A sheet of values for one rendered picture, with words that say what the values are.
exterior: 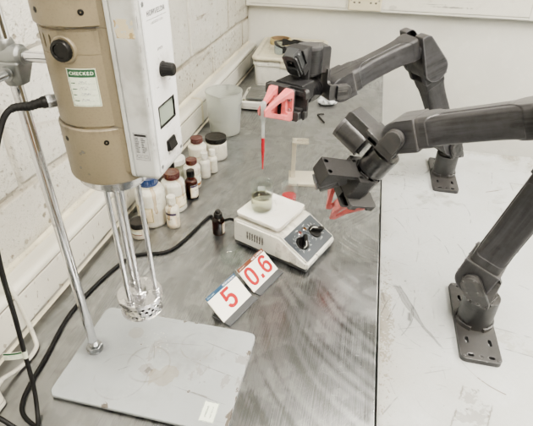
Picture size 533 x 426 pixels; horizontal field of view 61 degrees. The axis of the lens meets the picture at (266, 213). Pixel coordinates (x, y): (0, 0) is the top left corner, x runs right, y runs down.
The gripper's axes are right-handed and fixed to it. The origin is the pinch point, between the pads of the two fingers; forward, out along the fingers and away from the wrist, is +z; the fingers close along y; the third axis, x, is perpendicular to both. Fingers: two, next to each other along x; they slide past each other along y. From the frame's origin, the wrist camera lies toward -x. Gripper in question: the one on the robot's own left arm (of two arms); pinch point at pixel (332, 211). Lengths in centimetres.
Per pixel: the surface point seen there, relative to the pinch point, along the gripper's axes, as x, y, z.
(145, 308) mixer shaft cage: -42.2, 20.0, -0.6
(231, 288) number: -21.2, 11.3, 12.6
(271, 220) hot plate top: -9.9, -3.0, 8.5
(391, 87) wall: 99, -104, 36
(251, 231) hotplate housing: -13.0, -2.8, 13.0
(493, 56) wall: 127, -93, 1
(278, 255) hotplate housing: -8.0, 3.8, 12.6
